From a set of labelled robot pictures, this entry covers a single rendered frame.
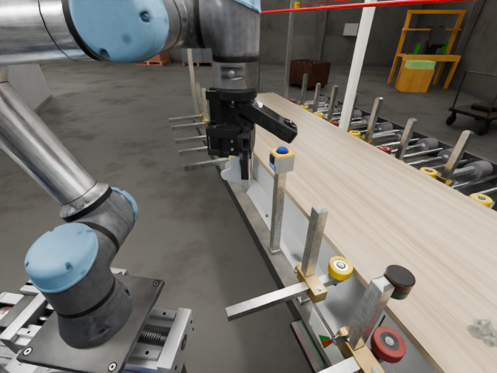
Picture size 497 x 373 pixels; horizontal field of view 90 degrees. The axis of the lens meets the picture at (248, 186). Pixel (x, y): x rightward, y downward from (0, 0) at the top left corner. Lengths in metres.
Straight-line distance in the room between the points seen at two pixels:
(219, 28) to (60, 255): 0.46
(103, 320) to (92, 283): 0.10
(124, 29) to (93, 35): 0.03
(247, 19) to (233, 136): 0.17
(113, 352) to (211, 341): 1.15
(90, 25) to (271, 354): 1.68
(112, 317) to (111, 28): 0.55
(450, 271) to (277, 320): 1.08
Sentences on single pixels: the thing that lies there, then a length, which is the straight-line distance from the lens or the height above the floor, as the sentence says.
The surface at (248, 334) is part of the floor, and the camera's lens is 1.79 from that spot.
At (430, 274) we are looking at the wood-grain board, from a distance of 1.08.
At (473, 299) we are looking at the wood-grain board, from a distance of 1.09.
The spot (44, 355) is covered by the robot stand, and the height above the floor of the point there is 1.04.
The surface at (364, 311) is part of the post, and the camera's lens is 0.72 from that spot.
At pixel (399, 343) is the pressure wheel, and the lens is 0.87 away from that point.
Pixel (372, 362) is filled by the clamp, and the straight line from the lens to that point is 0.86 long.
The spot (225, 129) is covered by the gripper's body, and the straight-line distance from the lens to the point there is 0.45.
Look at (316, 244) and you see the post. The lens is 0.84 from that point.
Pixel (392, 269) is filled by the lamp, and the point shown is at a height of 1.14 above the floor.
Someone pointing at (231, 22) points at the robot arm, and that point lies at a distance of 0.41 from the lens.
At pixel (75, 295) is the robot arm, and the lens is 0.60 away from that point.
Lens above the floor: 1.61
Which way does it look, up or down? 34 degrees down
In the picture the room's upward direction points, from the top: straight up
